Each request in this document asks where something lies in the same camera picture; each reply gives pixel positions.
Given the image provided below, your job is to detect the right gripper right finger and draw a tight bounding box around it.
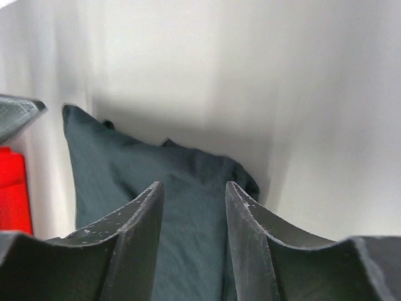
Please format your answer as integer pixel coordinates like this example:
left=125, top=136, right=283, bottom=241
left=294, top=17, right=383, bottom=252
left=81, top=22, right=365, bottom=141
left=226, top=182, right=400, bottom=300

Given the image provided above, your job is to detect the red plastic bin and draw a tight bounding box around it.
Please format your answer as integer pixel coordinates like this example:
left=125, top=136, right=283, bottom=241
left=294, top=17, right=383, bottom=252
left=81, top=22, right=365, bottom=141
left=1, top=147, right=33, bottom=235

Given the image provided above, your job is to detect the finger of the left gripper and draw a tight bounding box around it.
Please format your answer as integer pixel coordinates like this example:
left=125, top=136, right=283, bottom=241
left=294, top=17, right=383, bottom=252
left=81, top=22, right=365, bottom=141
left=1, top=94, right=47, bottom=141

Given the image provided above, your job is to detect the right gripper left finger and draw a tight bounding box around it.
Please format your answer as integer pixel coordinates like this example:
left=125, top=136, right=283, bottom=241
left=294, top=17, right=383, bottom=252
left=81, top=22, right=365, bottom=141
left=1, top=182, right=164, bottom=300

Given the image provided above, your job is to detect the black t shirt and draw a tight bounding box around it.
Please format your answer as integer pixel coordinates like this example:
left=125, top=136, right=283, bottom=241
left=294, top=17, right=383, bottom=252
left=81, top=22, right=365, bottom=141
left=62, top=105, right=259, bottom=300

